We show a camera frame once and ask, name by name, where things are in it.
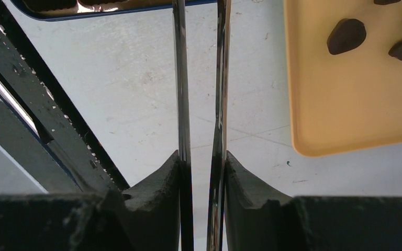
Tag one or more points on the blue chocolate box with insert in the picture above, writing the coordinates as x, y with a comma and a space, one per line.
73, 9

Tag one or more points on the dark heart chocolate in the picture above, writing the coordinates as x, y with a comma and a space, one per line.
348, 34

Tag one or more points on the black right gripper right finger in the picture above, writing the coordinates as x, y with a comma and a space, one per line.
258, 216

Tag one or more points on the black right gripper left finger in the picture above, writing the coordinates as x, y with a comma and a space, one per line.
147, 215

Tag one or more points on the yellow plastic tray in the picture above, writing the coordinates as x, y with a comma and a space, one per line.
345, 102

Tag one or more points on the dark crown chocolate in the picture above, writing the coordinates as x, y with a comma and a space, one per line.
385, 2

